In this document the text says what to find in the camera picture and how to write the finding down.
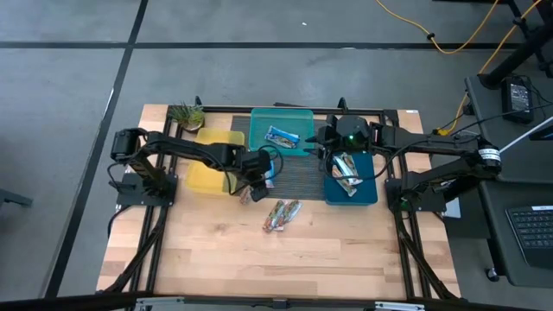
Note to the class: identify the small white sticker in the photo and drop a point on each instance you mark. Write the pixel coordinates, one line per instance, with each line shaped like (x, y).
(412, 112)

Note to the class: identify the black stand foot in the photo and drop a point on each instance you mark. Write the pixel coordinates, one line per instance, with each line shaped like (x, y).
(13, 198)

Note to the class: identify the grey woven table mat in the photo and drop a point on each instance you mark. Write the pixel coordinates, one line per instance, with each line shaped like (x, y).
(298, 181)

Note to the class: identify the dark grey side desk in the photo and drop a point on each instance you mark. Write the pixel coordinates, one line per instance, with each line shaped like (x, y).
(497, 242)
(518, 166)

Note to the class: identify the teal translucent plastic bin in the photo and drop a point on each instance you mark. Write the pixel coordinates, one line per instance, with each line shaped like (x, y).
(259, 142)

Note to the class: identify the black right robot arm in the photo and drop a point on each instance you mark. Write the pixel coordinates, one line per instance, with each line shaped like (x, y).
(432, 144)

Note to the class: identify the black power adapter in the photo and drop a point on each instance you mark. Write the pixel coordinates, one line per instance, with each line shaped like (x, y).
(517, 99)

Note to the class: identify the blue plastic bin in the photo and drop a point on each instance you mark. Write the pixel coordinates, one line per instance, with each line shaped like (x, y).
(367, 190)

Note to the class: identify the white box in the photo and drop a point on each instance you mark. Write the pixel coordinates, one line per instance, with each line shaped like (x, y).
(453, 209)

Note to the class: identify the black frame clamp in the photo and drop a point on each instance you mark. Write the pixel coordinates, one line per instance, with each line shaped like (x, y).
(342, 103)
(198, 101)

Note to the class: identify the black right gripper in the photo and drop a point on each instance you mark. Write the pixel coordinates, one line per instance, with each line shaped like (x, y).
(350, 129)

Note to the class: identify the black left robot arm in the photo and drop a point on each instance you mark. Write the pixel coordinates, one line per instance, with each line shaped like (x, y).
(181, 149)

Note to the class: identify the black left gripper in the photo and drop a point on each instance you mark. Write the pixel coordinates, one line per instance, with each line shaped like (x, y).
(255, 166)

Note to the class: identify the red green granola bar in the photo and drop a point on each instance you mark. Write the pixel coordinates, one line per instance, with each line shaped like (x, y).
(245, 196)
(273, 217)
(291, 211)

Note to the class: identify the black aluminium table frame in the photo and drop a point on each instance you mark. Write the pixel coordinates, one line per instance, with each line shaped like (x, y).
(224, 109)

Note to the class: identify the small green potted plant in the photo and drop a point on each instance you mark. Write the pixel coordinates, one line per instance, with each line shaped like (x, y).
(188, 116)

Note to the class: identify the black keyboard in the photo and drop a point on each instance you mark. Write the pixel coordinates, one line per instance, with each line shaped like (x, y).
(533, 233)

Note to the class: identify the yellow translucent plastic bin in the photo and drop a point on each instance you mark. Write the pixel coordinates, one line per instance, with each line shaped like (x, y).
(207, 179)

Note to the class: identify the blue wrapper granola bar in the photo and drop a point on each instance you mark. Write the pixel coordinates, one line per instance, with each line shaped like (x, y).
(271, 177)
(283, 137)

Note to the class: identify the black floor stand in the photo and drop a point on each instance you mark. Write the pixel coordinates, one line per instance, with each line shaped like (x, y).
(518, 54)

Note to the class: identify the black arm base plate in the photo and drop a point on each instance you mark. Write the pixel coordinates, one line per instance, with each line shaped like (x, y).
(129, 199)
(432, 206)

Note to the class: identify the black beam with white edge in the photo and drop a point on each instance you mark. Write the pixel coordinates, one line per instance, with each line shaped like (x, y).
(527, 133)

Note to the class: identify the black crossbar with silver brackets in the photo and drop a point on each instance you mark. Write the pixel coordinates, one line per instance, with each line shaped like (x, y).
(65, 302)

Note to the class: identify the black caster wheel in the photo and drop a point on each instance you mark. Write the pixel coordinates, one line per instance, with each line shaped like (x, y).
(492, 274)

